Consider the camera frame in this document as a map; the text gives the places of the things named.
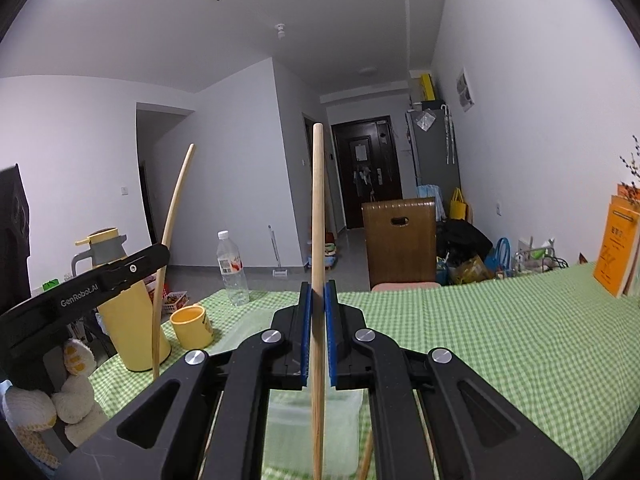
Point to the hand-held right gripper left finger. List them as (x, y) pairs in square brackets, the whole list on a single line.
[(306, 340)]

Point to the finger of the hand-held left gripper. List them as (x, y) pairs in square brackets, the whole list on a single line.
[(145, 262)]

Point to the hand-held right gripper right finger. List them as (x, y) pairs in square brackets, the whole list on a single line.
[(330, 340)]

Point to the wooden chopstick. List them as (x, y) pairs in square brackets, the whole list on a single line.
[(160, 310), (365, 460), (316, 210)]

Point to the clear plastic container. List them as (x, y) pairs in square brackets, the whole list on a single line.
[(290, 435)]

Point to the person's left hand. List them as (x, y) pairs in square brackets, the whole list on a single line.
[(75, 395)]

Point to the green bag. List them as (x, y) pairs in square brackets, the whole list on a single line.
[(51, 285)]

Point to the red white basket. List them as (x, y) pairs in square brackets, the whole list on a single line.
[(175, 302)]

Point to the yellow thermos jug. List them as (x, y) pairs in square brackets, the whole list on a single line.
[(130, 330)]

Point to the yellow cup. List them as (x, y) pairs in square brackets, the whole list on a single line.
[(192, 327)]

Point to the white mop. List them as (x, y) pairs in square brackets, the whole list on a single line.
[(276, 260)]

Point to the clear water bottle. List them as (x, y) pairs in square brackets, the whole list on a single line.
[(232, 270)]

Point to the pink seat cushion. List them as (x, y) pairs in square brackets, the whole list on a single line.
[(405, 286)]

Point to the wooden chair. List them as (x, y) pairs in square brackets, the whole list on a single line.
[(397, 250)]

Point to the yellow plastic bag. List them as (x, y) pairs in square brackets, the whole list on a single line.
[(467, 270)]

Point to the black bag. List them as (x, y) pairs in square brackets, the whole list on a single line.
[(462, 240)]

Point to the green checked tablecloth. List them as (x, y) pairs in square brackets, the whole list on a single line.
[(500, 360)]

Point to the blue cloth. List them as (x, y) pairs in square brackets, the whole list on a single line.
[(432, 200)]

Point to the dark entrance door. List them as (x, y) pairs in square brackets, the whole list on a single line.
[(367, 160)]

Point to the yellow tote bag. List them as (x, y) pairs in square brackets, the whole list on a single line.
[(458, 207)]

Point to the grey cabinet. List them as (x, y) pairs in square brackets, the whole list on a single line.
[(432, 160)]

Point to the white umbrella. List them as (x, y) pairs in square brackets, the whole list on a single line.
[(448, 130)]

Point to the ceiling sprinkler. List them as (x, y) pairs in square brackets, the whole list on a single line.
[(280, 31)]

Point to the yellow box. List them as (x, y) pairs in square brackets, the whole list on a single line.
[(427, 87)]

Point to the orange book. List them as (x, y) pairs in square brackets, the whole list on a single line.
[(615, 245)]

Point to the dried flower branches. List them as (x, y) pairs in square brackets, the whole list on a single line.
[(632, 175)]

